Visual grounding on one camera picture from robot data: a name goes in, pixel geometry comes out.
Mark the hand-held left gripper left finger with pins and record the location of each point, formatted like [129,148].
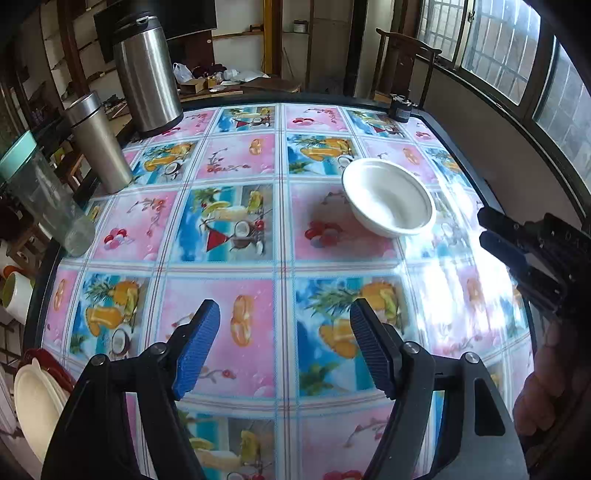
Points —
[198,350]

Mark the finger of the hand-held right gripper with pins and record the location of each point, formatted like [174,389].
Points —
[508,226]
[521,267]

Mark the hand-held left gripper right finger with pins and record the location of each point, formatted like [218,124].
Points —
[374,350]

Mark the person's right hand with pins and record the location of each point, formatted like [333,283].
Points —
[549,392]

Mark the fruit print tablecloth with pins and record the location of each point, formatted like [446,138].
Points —
[231,286]

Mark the small black jar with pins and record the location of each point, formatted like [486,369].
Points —
[400,108]

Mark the barred window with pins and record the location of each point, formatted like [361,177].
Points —
[498,41]

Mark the white and green cup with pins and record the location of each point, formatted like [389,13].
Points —
[18,293]

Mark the dark wooden chair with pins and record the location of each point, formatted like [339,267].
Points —
[406,64]

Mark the glass jar with teal lid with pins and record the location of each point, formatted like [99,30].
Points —
[51,203]

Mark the steel tumbler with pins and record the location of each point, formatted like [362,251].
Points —
[99,147]

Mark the large steel thermos flask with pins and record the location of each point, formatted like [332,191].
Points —
[147,78]

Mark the white plastic bag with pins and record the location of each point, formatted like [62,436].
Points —
[182,71]

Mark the black television screen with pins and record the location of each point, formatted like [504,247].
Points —
[194,16]

